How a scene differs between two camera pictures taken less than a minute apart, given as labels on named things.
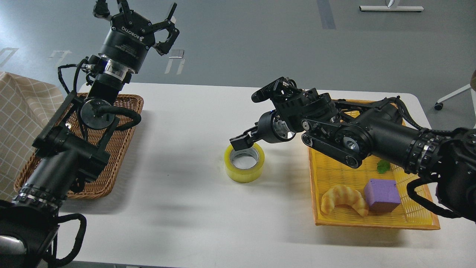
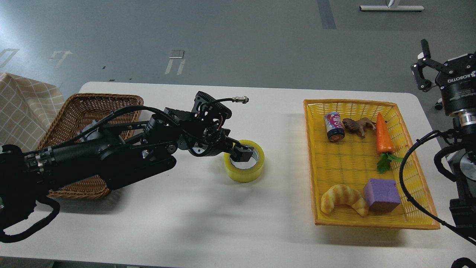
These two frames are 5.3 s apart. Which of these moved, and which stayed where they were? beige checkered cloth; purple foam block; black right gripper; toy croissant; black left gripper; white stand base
Moved: black left gripper; black right gripper
Stayed: white stand base; beige checkered cloth; purple foam block; toy croissant
